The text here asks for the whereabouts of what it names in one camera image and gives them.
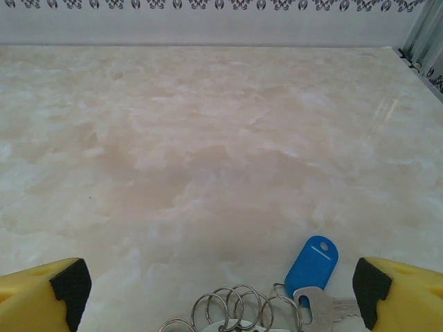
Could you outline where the silver key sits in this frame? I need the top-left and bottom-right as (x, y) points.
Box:
(293, 286), (359, 326)

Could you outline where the aluminium corner post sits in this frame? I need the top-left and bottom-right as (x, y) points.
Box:
(397, 0), (443, 95)

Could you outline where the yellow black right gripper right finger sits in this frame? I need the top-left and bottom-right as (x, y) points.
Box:
(352, 257), (443, 332)

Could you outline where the blue plastic key tag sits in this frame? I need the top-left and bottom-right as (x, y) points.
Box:
(283, 235), (339, 299)

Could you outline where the metal numbered plate with keyrings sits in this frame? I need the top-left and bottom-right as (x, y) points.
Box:
(159, 284), (306, 332)

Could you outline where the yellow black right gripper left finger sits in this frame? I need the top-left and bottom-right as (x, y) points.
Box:
(0, 257), (93, 332)

